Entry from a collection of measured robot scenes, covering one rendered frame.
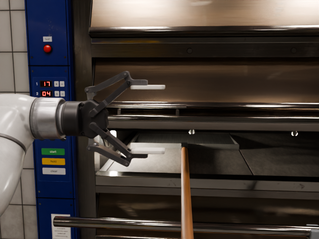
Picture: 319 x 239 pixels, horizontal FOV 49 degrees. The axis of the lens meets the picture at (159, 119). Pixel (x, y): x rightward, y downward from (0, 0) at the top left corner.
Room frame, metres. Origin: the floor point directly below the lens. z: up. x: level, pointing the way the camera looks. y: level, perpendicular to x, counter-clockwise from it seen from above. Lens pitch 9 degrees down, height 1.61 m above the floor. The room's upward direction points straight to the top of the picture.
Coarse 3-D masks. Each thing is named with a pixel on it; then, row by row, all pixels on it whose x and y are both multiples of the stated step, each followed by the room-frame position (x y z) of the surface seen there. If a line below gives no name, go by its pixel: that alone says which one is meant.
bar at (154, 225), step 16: (64, 224) 0.93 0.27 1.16; (80, 224) 0.93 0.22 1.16; (96, 224) 0.92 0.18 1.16; (112, 224) 0.92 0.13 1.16; (128, 224) 0.92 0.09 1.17; (144, 224) 0.91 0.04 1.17; (160, 224) 0.91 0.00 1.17; (176, 224) 0.91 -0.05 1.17; (208, 224) 0.90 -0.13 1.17; (224, 224) 0.90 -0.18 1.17; (240, 224) 0.90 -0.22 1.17; (256, 224) 0.90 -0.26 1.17; (272, 224) 0.90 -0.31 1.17
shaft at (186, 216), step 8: (184, 152) 1.54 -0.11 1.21; (184, 160) 1.41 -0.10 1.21; (184, 168) 1.30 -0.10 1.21; (184, 176) 1.20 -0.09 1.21; (184, 184) 1.12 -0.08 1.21; (184, 192) 1.05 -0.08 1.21; (184, 200) 0.99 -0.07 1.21; (184, 208) 0.93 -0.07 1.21; (184, 216) 0.88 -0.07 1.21; (184, 224) 0.83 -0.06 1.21; (192, 224) 0.85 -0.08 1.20; (184, 232) 0.79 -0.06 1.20; (192, 232) 0.80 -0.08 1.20
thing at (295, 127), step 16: (112, 128) 1.15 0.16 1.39; (128, 128) 1.14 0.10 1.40; (144, 128) 1.14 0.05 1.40; (160, 128) 1.13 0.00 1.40; (176, 128) 1.13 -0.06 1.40; (192, 128) 1.13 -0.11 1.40; (208, 128) 1.12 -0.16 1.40; (224, 128) 1.12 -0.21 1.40; (240, 128) 1.11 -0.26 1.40; (256, 128) 1.11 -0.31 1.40; (272, 128) 1.10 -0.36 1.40; (288, 128) 1.10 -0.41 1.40; (304, 128) 1.10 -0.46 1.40
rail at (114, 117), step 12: (108, 120) 1.16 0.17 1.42; (120, 120) 1.15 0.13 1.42; (132, 120) 1.15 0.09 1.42; (144, 120) 1.14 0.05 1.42; (156, 120) 1.14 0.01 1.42; (168, 120) 1.14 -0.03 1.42; (180, 120) 1.13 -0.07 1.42; (192, 120) 1.13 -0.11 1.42; (204, 120) 1.13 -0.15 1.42; (216, 120) 1.12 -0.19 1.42; (228, 120) 1.12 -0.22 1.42; (240, 120) 1.12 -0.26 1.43; (252, 120) 1.11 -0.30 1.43; (264, 120) 1.11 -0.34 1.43; (276, 120) 1.11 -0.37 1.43; (288, 120) 1.10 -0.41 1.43; (300, 120) 1.10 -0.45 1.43; (312, 120) 1.10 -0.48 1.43
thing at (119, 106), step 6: (108, 108) 1.20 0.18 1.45; (114, 108) 1.20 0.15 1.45; (120, 108) 1.20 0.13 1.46; (126, 108) 1.20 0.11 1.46; (132, 108) 1.19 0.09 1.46; (138, 108) 1.19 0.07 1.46; (144, 108) 1.19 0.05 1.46; (150, 108) 1.19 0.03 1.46; (156, 108) 1.19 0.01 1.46; (162, 108) 1.18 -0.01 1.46; (168, 108) 1.18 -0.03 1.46; (174, 108) 1.18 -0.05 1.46; (180, 108) 1.18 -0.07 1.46; (186, 108) 1.18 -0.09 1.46; (120, 114) 1.19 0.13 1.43
